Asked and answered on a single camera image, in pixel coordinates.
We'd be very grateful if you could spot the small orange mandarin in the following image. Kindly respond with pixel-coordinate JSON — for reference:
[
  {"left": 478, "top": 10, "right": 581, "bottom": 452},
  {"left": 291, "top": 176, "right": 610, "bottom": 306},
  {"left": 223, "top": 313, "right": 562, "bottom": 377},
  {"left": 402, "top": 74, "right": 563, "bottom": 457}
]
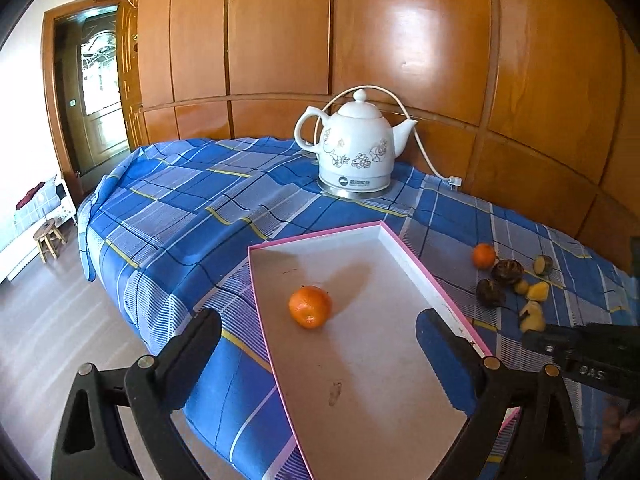
[{"left": 472, "top": 243, "right": 497, "bottom": 270}]

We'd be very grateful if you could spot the small yellow round fruit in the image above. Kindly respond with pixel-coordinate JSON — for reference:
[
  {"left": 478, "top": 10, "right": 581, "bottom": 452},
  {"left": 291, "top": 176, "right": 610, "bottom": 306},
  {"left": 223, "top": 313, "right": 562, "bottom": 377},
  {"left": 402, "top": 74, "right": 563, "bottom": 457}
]
[{"left": 514, "top": 280, "right": 529, "bottom": 296}]

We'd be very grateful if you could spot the white kettle power cable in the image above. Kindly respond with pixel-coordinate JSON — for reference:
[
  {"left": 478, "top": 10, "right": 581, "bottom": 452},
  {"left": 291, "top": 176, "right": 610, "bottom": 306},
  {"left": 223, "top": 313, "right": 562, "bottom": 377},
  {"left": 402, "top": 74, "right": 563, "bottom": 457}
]
[{"left": 313, "top": 84, "right": 463, "bottom": 190}]

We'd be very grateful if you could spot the dark brown dried fruit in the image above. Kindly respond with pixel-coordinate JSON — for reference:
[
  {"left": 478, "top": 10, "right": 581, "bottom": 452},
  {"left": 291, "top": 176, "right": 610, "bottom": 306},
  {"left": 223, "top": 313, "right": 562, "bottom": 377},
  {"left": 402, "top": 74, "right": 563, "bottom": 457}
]
[{"left": 490, "top": 259, "right": 524, "bottom": 286}]

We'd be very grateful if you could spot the white ceramic electric kettle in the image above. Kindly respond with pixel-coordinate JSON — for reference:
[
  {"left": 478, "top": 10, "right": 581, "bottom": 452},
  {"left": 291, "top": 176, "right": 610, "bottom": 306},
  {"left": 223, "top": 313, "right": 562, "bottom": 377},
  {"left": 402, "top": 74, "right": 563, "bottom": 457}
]
[{"left": 294, "top": 84, "right": 416, "bottom": 198}]

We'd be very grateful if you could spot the white sofa with cushions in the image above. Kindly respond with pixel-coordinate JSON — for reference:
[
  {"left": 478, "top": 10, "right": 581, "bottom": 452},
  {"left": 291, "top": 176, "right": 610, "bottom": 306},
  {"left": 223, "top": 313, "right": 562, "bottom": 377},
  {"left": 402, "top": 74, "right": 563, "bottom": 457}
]
[{"left": 1, "top": 174, "right": 76, "bottom": 281}]

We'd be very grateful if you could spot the small wooden stool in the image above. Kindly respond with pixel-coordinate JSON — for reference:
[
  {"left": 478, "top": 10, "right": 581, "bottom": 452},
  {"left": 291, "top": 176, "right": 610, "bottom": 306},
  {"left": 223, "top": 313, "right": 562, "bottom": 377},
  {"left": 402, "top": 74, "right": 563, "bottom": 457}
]
[{"left": 32, "top": 219, "right": 66, "bottom": 263}]

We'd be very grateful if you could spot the pale yellow fruit piece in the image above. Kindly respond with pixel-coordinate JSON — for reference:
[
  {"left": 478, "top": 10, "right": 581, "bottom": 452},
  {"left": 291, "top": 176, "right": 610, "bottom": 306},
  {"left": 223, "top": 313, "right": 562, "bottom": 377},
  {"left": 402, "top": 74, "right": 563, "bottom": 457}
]
[{"left": 518, "top": 301, "right": 544, "bottom": 321}]

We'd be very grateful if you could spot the large orange mandarin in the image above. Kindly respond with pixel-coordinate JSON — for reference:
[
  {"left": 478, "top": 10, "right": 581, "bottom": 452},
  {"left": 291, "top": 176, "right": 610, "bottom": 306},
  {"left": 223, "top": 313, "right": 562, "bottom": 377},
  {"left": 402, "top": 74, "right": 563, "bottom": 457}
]
[{"left": 288, "top": 285, "right": 333, "bottom": 330}]

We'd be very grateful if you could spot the dark brown round fruit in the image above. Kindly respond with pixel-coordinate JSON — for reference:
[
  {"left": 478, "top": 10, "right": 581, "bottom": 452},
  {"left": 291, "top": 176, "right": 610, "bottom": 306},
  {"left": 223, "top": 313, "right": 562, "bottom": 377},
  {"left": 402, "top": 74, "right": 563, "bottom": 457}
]
[{"left": 475, "top": 278, "right": 506, "bottom": 309}]

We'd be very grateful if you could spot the person's right hand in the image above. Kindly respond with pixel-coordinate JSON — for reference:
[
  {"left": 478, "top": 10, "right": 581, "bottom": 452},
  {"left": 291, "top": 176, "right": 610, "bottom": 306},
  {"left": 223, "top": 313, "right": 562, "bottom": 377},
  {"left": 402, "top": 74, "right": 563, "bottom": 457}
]
[{"left": 600, "top": 396, "right": 639, "bottom": 455}]

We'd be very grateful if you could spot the small tan round fruit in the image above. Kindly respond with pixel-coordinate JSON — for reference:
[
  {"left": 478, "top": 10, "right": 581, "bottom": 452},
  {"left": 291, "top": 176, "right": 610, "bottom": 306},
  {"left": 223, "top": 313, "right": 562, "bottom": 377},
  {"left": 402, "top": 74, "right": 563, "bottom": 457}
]
[{"left": 520, "top": 313, "right": 546, "bottom": 333}]

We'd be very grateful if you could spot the blue plaid tablecloth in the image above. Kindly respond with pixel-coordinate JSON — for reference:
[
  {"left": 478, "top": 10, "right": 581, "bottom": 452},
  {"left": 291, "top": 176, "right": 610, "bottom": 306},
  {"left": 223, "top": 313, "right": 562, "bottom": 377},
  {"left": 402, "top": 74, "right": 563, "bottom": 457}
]
[{"left": 78, "top": 138, "right": 639, "bottom": 479}]

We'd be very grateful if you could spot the cut log-shaped vegetable piece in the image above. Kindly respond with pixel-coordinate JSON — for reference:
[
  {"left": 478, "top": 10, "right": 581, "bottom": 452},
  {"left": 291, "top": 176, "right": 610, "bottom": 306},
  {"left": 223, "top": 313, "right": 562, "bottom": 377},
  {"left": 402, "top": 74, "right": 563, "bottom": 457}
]
[{"left": 533, "top": 255, "right": 553, "bottom": 276}]

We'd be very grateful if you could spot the yellow fruit chunk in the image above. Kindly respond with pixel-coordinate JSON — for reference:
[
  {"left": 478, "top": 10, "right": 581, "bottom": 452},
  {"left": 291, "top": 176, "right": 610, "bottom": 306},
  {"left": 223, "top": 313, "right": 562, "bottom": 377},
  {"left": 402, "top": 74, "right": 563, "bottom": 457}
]
[{"left": 526, "top": 282, "right": 550, "bottom": 304}]

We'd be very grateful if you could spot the wooden door with glass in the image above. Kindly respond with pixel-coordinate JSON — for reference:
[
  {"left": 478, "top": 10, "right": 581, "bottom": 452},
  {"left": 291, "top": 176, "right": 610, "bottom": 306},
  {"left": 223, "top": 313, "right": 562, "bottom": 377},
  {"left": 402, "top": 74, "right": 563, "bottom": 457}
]
[{"left": 41, "top": 0, "right": 130, "bottom": 204}]

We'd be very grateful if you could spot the white tray with pink rim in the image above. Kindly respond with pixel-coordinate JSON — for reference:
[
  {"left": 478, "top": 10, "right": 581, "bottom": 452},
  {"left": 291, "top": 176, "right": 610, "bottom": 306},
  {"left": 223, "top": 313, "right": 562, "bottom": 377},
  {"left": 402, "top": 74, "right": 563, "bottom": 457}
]
[{"left": 248, "top": 222, "right": 489, "bottom": 479}]

